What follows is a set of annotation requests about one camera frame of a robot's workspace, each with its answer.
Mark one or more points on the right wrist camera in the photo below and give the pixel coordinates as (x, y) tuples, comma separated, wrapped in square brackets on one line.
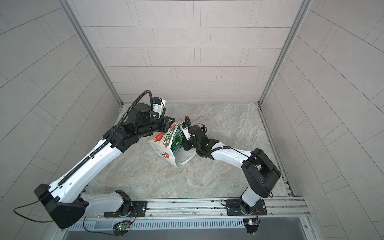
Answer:
[(185, 130)]

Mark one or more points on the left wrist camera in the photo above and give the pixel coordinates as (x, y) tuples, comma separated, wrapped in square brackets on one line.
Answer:
[(158, 105)]

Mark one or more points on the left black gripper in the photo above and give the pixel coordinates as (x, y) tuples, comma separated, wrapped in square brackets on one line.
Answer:
[(164, 126)]

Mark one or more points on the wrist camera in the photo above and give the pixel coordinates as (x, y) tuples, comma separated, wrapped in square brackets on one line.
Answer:
[(158, 105), (185, 130)]

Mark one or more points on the white ventilation grille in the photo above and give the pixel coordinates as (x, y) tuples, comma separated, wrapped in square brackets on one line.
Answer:
[(166, 224)]

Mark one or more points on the controller board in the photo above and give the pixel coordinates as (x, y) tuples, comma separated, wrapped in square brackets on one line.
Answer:
[(122, 226), (251, 225)]

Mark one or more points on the left controller board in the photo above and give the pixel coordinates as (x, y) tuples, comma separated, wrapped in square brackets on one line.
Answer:
[(122, 226)]

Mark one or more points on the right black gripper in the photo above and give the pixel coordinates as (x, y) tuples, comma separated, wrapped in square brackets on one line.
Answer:
[(186, 146)]

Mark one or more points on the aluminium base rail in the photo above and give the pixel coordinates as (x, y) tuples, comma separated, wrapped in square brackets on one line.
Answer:
[(186, 207)]

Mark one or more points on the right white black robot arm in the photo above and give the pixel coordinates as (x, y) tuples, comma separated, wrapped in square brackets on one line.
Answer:
[(260, 172)]

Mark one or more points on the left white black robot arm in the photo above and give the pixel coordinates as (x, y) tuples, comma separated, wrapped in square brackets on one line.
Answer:
[(65, 199)]

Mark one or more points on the right controller board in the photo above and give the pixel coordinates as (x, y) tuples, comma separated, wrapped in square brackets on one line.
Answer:
[(251, 225)]

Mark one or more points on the white floral paper bag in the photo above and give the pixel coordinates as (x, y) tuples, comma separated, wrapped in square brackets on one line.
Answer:
[(169, 146)]

